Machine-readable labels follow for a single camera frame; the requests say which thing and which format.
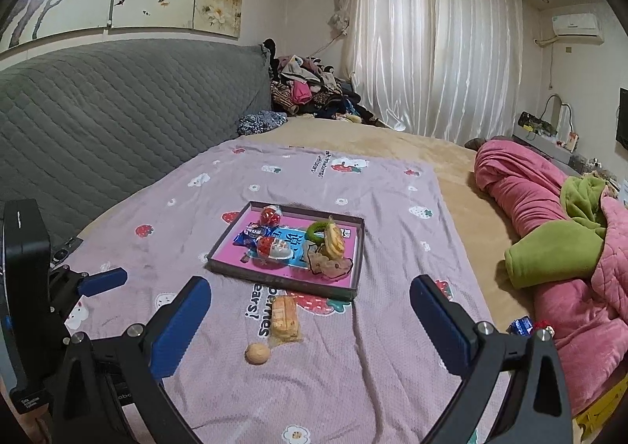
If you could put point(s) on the orange cracker packet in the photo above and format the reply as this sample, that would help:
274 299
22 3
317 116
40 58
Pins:
284 319

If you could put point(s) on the pile of clothes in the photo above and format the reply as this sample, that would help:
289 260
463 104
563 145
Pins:
314 90

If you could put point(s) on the red white snack packet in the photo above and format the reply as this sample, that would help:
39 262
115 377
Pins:
274 248

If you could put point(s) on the white sheer curtain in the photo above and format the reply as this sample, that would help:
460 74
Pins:
431 46

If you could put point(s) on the blue cookie packet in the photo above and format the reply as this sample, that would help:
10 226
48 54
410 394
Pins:
250 235

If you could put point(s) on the pink quilt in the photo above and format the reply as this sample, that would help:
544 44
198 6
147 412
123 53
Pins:
520 184

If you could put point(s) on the arched vanity mirror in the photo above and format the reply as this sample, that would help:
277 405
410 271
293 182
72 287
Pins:
554 113

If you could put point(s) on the grey quilted headboard cover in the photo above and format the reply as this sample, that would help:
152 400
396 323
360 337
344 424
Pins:
108 130

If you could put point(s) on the white air conditioner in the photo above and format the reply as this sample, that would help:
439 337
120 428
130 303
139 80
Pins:
576 27

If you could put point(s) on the round tan cookie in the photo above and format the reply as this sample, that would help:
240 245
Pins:
258 354

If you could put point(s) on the small blue snack packet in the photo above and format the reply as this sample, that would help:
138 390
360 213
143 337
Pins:
521 326

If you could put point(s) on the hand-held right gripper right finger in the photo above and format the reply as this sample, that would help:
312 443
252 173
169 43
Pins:
441 326

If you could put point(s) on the red strawberry candy pack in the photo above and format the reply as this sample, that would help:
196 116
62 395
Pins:
271 216

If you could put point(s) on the pink strawberry printed blanket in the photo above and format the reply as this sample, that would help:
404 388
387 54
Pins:
392 238

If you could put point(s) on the dark brown cushion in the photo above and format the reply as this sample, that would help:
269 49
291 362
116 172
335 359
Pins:
478 143

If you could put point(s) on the green fleece blanket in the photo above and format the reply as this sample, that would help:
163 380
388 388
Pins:
554 252

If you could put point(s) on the dark floral cloth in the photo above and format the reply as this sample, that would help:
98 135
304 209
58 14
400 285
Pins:
262 124

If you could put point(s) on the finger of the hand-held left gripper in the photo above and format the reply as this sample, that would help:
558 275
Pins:
105 279

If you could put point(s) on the black wall television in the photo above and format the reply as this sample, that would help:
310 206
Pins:
623 117

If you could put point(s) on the yellow snack packet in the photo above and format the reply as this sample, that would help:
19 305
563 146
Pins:
334 239

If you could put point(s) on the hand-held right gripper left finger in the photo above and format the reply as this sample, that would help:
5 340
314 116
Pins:
179 326

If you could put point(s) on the shallow box with pink bottom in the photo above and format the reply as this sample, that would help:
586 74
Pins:
338 272

